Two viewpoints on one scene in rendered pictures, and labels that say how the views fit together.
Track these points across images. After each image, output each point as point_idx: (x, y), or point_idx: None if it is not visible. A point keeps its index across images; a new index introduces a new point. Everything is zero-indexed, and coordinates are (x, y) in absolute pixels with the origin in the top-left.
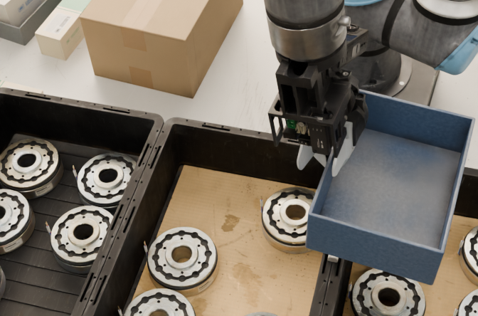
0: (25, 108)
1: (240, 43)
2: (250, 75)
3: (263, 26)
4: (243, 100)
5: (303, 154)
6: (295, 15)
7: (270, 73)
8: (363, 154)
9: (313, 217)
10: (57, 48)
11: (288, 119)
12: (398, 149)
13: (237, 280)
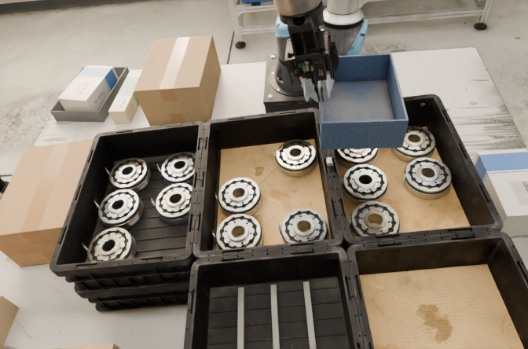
0: (118, 141)
1: (226, 89)
2: (237, 103)
3: (236, 78)
4: (239, 115)
5: (306, 92)
6: None
7: (248, 99)
8: (333, 94)
9: (324, 124)
10: (124, 116)
11: (297, 63)
12: (350, 87)
13: (275, 199)
